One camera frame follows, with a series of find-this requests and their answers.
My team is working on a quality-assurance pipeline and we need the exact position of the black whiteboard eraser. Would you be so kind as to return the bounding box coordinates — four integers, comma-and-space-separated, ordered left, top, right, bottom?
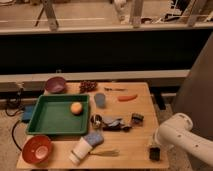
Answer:
149, 147, 160, 161

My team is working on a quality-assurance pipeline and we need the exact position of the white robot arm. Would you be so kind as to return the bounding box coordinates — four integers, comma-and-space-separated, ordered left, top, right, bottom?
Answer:
150, 113, 213, 167

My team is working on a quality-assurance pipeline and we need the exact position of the black binder clip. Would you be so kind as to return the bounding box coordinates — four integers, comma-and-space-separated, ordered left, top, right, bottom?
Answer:
131, 113, 144, 126

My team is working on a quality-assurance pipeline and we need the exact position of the orange carrot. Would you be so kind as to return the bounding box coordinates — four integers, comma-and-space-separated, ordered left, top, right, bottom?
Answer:
117, 94, 138, 102

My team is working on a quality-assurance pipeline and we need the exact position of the small metal cup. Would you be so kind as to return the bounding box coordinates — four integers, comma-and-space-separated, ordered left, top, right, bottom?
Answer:
90, 114, 102, 129

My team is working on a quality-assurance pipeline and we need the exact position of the blue plastic cup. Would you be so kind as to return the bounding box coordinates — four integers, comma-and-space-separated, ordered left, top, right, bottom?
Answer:
94, 93, 106, 108

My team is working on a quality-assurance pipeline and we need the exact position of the white paper cup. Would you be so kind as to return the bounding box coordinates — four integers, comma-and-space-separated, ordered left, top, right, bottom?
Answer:
69, 138, 92, 165

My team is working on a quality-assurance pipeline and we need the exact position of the small dark knife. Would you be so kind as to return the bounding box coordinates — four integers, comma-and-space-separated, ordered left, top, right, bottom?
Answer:
104, 87, 127, 92

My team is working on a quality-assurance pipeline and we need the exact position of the orange fruit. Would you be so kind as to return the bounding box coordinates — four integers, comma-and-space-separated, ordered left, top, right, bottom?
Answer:
70, 102, 83, 115

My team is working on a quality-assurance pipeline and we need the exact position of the green plastic tray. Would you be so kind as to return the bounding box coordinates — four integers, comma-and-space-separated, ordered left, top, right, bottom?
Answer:
27, 94, 90, 136

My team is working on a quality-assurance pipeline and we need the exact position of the purple bowl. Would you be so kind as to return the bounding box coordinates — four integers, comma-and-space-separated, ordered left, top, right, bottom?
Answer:
44, 76, 66, 94

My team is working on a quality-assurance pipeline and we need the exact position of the red bowl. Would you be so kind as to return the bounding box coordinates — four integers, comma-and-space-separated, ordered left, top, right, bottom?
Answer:
22, 135, 53, 164

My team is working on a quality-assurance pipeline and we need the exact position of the blue power box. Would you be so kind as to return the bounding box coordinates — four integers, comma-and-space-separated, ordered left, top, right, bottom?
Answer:
22, 105, 34, 123

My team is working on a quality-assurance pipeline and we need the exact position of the black cable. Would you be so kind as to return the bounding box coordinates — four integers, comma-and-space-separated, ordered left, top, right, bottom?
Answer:
4, 87, 25, 118

